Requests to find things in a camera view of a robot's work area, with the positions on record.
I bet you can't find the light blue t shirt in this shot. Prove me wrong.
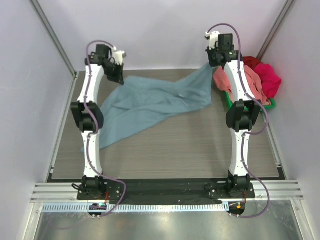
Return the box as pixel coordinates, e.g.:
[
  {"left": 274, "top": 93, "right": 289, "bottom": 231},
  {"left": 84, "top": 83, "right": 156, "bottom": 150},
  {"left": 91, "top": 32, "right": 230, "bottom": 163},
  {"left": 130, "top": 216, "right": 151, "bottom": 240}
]
[{"left": 79, "top": 62, "right": 214, "bottom": 155}]

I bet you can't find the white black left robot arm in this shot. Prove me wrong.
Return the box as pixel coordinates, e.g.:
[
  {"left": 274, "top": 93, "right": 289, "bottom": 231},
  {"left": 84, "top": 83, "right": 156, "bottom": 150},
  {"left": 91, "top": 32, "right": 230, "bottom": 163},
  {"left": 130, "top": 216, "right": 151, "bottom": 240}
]
[{"left": 70, "top": 40, "right": 126, "bottom": 200}]

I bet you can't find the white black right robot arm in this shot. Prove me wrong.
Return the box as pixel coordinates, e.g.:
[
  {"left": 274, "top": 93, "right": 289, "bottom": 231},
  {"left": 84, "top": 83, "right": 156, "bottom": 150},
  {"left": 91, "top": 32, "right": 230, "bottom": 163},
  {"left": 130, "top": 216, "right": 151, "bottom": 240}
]
[{"left": 205, "top": 31, "right": 261, "bottom": 199}]

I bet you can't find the salmon pink t shirt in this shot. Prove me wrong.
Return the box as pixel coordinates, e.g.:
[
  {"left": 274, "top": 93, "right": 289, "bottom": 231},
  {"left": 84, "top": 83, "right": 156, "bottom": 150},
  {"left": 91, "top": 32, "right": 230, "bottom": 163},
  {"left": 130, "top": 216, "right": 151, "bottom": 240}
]
[{"left": 213, "top": 65, "right": 268, "bottom": 104}]

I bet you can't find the dark red t shirt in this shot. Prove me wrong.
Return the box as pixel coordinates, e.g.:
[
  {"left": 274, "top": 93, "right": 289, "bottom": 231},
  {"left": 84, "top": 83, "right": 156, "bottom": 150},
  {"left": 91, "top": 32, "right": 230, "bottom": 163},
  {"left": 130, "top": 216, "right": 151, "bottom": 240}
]
[{"left": 243, "top": 56, "right": 262, "bottom": 70}]

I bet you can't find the magenta t shirt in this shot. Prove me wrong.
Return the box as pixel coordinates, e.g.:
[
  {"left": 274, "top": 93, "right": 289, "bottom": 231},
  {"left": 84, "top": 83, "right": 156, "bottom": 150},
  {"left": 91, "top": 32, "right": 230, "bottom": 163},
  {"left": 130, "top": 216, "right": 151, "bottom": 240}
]
[{"left": 254, "top": 63, "right": 282, "bottom": 99}]

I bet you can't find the beige t shirt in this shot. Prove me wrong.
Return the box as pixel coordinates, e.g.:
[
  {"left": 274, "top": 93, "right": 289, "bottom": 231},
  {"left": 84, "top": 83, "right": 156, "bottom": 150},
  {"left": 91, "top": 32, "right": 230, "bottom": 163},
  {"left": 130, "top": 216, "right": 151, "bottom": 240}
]
[{"left": 262, "top": 98, "right": 273, "bottom": 107}]

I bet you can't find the green plastic bin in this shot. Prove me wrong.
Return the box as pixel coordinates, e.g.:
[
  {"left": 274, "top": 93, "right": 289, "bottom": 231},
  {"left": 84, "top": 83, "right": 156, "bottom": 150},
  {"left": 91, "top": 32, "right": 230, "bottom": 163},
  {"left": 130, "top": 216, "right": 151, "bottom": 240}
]
[{"left": 224, "top": 91, "right": 276, "bottom": 111}]

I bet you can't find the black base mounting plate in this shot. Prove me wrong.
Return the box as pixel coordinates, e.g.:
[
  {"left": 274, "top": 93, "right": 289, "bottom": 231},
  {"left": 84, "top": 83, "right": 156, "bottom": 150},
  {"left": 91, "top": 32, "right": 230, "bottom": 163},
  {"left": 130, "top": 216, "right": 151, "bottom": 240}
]
[{"left": 71, "top": 178, "right": 256, "bottom": 206}]

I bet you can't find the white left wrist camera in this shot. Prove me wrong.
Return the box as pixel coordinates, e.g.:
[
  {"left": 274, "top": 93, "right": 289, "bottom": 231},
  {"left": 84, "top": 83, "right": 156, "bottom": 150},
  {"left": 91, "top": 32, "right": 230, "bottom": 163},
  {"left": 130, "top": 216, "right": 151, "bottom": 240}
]
[{"left": 111, "top": 47, "right": 127, "bottom": 66}]

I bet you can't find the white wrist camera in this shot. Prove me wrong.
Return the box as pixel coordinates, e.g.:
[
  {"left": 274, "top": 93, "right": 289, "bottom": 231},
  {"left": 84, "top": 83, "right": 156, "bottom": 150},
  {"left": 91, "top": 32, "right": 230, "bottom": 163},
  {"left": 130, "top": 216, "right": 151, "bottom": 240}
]
[
  {"left": 111, "top": 47, "right": 127, "bottom": 66},
  {"left": 204, "top": 31, "right": 220, "bottom": 50}
]

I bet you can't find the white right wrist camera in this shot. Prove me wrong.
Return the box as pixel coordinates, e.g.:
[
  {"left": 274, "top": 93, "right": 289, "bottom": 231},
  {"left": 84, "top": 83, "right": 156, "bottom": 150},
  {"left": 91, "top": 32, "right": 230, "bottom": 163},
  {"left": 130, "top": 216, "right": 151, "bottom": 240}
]
[{"left": 204, "top": 31, "right": 220, "bottom": 50}]

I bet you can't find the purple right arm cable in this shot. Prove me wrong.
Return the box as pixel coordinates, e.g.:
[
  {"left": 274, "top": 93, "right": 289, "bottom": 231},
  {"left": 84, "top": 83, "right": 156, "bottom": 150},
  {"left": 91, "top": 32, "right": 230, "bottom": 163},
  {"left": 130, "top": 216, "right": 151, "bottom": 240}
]
[{"left": 205, "top": 22, "right": 272, "bottom": 219}]

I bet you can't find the aluminium frame post right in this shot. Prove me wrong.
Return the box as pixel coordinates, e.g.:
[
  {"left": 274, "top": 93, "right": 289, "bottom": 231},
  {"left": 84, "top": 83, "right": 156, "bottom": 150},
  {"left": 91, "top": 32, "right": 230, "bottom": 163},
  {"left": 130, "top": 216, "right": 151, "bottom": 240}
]
[{"left": 256, "top": 0, "right": 297, "bottom": 60}]

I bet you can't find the aluminium frame post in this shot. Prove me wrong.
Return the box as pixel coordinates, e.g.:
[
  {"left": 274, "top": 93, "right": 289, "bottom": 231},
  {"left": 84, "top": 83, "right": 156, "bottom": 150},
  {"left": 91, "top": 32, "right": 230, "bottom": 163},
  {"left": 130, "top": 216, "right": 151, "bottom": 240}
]
[
  {"left": 29, "top": 0, "right": 77, "bottom": 78},
  {"left": 256, "top": 0, "right": 297, "bottom": 60}
]

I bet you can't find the aluminium frame post left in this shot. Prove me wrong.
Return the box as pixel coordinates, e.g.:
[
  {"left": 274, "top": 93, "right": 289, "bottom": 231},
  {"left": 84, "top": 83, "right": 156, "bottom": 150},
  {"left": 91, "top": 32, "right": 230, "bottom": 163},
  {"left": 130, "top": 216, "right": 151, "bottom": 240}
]
[{"left": 29, "top": 0, "right": 77, "bottom": 78}]

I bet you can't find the slotted white cable duct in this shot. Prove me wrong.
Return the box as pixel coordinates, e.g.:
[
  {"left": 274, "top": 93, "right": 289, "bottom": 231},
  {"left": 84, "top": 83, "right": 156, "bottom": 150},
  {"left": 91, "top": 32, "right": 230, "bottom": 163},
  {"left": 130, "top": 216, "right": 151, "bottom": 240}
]
[{"left": 42, "top": 202, "right": 230, "bottom": 214}]

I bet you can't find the aluminium front rail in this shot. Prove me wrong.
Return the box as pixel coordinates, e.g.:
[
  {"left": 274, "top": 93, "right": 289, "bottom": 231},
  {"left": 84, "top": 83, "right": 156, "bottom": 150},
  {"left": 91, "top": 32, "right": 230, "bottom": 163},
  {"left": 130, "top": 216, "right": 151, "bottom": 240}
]
[{"left": 30, "top": 180, "right": 304, "bottom": 203}]

